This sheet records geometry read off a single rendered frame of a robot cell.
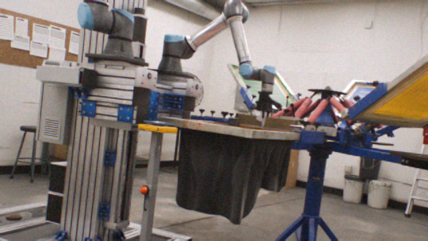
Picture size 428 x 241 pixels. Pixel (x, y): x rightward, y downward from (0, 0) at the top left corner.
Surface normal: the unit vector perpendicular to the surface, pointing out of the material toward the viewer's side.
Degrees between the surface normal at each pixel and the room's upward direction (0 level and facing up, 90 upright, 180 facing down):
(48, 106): 90
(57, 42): 87
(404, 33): 90
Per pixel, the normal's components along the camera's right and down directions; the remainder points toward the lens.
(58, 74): -0.38, 0.00
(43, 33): 0.82, 0.10
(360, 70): -0.57, -0.03
